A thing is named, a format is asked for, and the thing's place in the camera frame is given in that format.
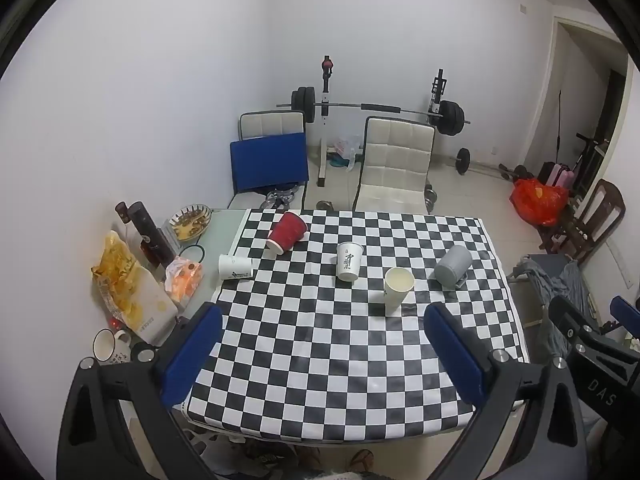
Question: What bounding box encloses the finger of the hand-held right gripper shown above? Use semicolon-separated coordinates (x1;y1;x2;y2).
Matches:
610;296;640;337
548;296;640;368

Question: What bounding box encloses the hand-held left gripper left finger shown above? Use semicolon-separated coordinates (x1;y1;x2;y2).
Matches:
56;302;223;480

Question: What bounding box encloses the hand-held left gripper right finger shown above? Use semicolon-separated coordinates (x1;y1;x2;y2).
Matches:
424;302;588;480

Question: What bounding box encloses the cream paper cup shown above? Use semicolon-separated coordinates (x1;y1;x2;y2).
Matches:
383;266;416;317

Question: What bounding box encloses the grey cup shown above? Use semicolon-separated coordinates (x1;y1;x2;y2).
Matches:
433;244;473;288

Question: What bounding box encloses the small white paper cup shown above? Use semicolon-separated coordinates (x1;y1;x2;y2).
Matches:
218;254;255;281

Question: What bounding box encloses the white cup with black print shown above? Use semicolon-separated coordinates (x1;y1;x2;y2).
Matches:
336;241;365;282

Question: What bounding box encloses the red cup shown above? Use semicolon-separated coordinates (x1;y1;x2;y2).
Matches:
266;211;308;254

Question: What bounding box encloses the grey cloth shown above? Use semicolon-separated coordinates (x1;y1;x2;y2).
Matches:
520;254;596;361

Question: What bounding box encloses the white printed mug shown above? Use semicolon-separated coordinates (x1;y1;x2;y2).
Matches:
93;328;132;365

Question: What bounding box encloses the orange snack packet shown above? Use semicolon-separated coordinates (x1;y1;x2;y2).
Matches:
164;256;205;306

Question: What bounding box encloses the yellow snack bag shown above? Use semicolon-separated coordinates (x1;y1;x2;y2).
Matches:
91;230;179;348

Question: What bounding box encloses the dark wooden chair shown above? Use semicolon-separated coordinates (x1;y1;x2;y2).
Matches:
539;178;626;263

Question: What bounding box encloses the black white checkered tablecloth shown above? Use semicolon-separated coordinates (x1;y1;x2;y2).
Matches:
182;208;531;445

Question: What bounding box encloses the red plastic bag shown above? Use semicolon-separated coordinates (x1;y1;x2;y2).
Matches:
509;178;569;227

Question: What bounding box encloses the dark cylindrical bottle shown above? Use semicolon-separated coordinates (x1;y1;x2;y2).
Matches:
128;201;177;268

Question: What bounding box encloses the bowl with food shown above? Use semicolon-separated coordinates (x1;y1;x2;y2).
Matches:
168;204;213;242

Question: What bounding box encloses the brown sandal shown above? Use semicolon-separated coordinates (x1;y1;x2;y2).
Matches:
349;451;376;474

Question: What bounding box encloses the pink suitcase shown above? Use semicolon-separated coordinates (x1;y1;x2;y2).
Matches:
547;162;575;197

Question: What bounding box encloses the black scooter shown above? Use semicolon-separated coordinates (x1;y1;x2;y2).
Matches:
570;132;610;196

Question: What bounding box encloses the dark bottle with red label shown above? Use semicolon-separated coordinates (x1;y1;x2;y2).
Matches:
115;201;151;261

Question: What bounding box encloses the black dumbbell bar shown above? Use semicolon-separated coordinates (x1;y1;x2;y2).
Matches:
455;148;528;181

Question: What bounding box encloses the white padded chair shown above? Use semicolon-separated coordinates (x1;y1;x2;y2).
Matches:
353;116;436;212
227;111;310;211

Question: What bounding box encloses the blue board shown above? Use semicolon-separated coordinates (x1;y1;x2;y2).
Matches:
230;132;309;194

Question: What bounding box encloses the white plastic bag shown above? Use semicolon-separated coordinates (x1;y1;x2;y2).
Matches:
334;135;362;173

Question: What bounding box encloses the white barbell rack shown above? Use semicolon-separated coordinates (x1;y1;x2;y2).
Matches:
314;54;448;188

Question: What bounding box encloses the black barbell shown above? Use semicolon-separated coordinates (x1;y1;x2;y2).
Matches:
276;87;471;137

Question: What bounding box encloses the door frame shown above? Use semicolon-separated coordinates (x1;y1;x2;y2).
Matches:
525;16;633;181

